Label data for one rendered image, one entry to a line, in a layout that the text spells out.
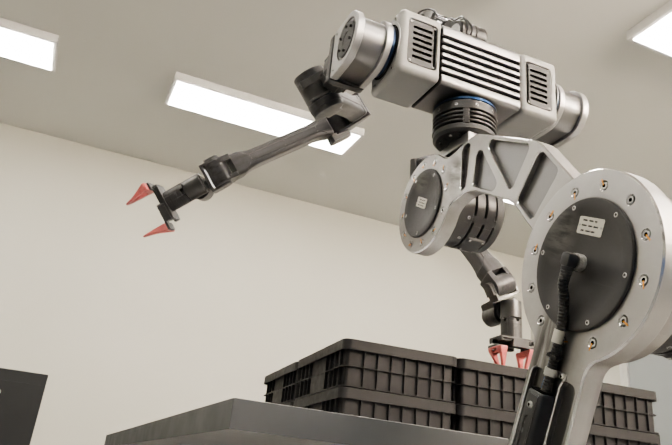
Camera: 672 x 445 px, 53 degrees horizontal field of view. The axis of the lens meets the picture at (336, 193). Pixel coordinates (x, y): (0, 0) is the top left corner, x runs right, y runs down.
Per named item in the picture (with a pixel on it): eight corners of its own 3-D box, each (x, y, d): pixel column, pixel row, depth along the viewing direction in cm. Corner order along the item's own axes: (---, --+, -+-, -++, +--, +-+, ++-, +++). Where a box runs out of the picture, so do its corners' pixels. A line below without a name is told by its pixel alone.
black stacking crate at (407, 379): (457, 408, 160) (459, 359, 164) (340, 390, 152) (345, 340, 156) (390, 418, 194) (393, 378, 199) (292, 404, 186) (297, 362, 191)
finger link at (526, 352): (499, 378, 179) (498, 343, 183) (522, 381, 181) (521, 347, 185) (513, 374, 173) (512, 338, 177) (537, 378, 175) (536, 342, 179)
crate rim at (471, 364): (564, 385, 171) (564, 375, 172) (459, 367, 163) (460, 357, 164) (482, 398, 206) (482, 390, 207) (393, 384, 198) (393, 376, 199)
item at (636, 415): (662, 439, 176) (658, 394, 180) (566, 424, 168) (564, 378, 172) (566, 443, 210) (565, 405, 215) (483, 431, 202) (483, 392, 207)
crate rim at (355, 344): (459, 367, 163) (460, 357, 164) (344, 347, 155) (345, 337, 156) (393, 384, 198) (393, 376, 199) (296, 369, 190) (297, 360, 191)
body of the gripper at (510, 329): (488, 345, 181) (488, 318, 184) (521, 351, 184) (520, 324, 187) (501, 341, 176) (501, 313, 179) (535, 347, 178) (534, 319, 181)
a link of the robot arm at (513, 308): (508, 294, 182) (525, 298, 184) (493, 299, 188) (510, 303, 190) (508, 319, 179) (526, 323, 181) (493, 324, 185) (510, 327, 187)
